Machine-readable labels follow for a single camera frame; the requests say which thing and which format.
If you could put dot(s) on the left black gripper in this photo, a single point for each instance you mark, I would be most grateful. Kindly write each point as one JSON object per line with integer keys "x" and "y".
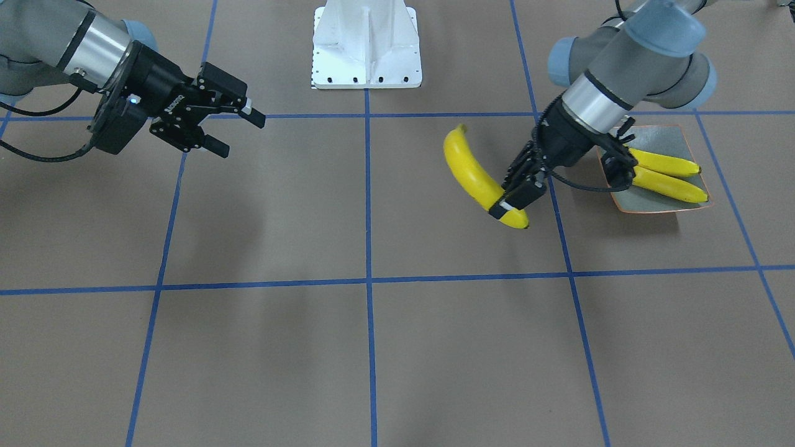
{"x": 567, "y": 142}

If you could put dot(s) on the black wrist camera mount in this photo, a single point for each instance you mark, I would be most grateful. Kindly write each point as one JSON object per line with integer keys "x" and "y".
{"x": 116, "y": 122}
{"x": 616, "y": 161}

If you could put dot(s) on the square grey orange-rimmed plate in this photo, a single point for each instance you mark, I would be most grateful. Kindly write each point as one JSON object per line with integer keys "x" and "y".
{"x": 668, "y": 140}

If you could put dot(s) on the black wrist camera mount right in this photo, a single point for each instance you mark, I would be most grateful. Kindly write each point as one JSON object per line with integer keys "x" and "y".
{"x": 116, "y": 122}

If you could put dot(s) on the brown paper table cover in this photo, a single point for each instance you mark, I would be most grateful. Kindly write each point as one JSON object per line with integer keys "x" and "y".
{"x": 330, "y": 284}

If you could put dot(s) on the yellow banana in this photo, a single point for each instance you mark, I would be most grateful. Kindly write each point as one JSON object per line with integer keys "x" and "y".
{"x": 664, "y": 164}
{"x": 471, "y": 176}
{"x": 669, "y": 186}

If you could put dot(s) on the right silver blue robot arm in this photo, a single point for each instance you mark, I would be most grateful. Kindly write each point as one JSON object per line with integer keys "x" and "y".
{"x": 52, "y": 51}

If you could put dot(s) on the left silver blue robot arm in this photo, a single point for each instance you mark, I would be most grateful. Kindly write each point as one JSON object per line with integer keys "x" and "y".
{"x": 647, "y": 52}

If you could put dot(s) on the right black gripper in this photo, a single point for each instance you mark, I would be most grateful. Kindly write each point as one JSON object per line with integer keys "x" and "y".
{"x": 153, "y": 81}

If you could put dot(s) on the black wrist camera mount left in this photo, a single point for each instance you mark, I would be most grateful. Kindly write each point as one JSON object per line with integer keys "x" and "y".
{"x": 616, "y": 161}

